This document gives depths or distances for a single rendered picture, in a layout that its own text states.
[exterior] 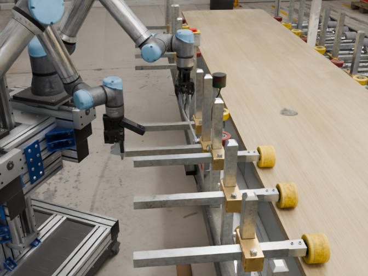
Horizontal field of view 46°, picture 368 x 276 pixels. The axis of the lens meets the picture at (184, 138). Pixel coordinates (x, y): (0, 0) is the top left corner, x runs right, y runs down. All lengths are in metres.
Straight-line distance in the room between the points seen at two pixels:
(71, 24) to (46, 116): 0.42
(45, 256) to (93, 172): 1.14
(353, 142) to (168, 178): 1.64
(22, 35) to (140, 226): 1.63
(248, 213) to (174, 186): 1.99
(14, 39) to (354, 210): 1.21
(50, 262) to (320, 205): 1.39
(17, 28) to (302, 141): 1.18
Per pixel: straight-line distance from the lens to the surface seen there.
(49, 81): 1.98
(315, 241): 1.23
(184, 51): 1.84
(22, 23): 1.48
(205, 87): 1.77
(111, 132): 1.77
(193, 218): 2.82
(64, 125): 1.99
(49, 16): 1.48
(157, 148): 1.83
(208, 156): 1.58
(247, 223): 1.17
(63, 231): 2.49
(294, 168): 1.67
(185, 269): 2.38
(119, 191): 3.10
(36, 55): 1.95
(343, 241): 1.37
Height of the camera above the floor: 1.76
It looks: 28 degrees down
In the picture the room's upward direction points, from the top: straight up
